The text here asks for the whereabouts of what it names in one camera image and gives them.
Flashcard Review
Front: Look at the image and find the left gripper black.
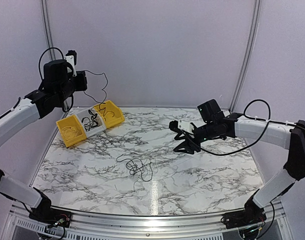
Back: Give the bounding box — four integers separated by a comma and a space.
56, 70, 87, 103

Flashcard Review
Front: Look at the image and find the purple cable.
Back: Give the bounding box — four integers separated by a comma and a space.
99, 107, 117, 121

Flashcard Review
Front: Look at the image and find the thick black cable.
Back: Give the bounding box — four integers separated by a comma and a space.
82, 109, 100, 132

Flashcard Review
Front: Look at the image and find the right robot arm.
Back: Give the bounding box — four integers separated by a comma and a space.
169, 99, 305, 224

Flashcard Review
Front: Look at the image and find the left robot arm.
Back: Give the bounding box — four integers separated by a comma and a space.
0, 55, 87, 223

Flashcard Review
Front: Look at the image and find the white bin middle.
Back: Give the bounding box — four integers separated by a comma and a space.
75, 108, 107, 138

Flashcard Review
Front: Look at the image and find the yellow bin far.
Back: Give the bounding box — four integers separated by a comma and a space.
93, 100, 125, 129

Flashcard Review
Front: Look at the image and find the yellow bin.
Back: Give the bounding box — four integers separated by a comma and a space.
93, 100, 125, 129
56, 115, 87, 148

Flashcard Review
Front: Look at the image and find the yellow bin near left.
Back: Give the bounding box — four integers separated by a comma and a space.
56, 115, 87, 148

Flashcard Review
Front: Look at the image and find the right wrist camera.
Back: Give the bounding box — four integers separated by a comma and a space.
168, 120, 196, 135

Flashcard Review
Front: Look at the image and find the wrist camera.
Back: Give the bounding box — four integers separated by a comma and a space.
64, 50, 77, 77
168, 120, 196, 135

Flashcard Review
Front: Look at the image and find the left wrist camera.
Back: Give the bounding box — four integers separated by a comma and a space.
64, 50, 77, 77

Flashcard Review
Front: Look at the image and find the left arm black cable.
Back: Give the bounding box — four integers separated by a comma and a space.
37, 47, 75, 113

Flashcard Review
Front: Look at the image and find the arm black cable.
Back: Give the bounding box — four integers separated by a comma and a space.
37, 47, 75, 113
187, 99, 305, 173

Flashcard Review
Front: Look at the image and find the black tangled cable bundle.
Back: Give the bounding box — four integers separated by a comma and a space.
116, 153, 157, 182

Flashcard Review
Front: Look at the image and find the left corner aluminium post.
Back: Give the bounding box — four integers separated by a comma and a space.
40, 0, 54, 48

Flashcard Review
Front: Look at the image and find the corner aluminium post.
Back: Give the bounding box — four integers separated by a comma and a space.
228, 0, 262, 112
40, 0, 54, 48

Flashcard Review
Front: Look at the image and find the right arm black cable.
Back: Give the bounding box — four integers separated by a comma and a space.
187, 99, 305, 173

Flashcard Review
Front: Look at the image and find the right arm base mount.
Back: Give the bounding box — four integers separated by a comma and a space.
220, 206, 267, 229

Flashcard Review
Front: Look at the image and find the aluminium front rail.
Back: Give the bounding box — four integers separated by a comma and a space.
0, 201, 295, 240

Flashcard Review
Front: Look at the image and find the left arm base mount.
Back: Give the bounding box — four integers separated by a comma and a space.
29, 207, 72, 228

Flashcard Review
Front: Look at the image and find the right corner aluminium post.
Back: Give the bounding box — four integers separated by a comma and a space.
228, 0, 262, 112

